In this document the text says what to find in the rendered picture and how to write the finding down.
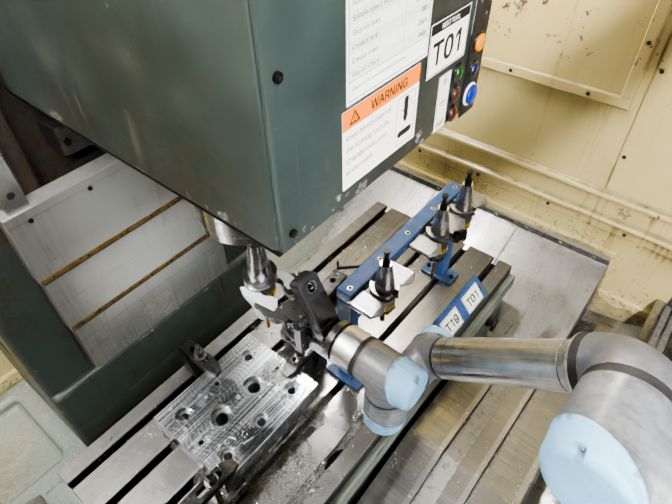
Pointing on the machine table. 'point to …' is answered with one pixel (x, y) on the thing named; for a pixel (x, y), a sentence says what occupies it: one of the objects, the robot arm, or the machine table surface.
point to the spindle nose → (220, 230)
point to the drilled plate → (183, 436)
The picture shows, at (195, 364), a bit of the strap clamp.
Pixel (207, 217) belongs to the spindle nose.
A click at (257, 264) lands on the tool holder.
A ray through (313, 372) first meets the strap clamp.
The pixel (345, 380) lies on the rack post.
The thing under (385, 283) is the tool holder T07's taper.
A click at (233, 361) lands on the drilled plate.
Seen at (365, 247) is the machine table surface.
